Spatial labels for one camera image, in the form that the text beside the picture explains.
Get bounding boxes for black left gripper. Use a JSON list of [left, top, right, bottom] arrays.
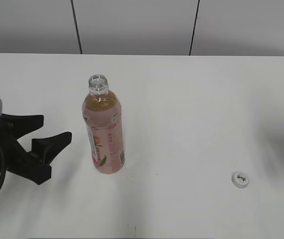
[[0, 114, 72, 185]]

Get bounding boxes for pink oolong tea bottle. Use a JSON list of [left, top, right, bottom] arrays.
[[82, 74, 125, 174]]

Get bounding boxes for white bottle cap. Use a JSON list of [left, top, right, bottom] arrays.
[[231, 171, 250, 189]]

